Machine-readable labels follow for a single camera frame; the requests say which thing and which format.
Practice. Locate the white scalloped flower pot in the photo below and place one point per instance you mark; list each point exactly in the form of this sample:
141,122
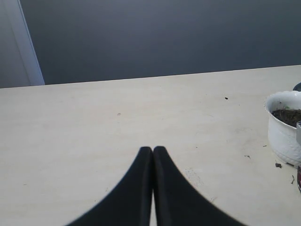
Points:
282,137

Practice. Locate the round stainless steel plate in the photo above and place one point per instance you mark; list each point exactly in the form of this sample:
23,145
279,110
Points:
297,87

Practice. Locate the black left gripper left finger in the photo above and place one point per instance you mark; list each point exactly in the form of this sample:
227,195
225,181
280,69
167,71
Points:
129,203

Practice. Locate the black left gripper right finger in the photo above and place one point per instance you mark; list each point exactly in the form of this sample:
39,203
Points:
177,202

